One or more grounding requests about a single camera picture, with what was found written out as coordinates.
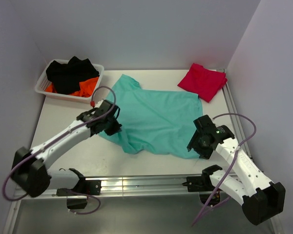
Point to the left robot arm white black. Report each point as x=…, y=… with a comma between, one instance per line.
x=31, y=167

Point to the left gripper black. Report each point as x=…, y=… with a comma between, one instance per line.
x=115, y=129

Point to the aluminium rail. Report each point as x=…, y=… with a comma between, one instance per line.
x=235, y=120
x=141, y=185

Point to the aluminium right side rail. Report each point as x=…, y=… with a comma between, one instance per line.
x=235, y=120

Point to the black t-shirt in basket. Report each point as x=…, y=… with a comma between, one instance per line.
x=66, y=78

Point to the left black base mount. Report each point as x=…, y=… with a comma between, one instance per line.
x=88, y=189

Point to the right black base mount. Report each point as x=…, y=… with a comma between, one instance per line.
x=197, y=184

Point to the aluminium front rail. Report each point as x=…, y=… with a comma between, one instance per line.
x=141, y=185

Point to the orange t-shirt in basket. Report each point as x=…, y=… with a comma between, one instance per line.
x=86, y=88

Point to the teal t-shirt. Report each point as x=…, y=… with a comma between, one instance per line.
x=160, y=122

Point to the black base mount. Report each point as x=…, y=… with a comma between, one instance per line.
x=88, y=189
x=197, y=184

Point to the white plastic basket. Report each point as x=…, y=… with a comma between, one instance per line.
x=46, y=87

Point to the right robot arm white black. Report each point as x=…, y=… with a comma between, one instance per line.
x=259, y=197

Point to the folded red t-shirt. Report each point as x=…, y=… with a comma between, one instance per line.
x=203, y=82

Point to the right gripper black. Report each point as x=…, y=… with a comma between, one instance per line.
x=205, y=153

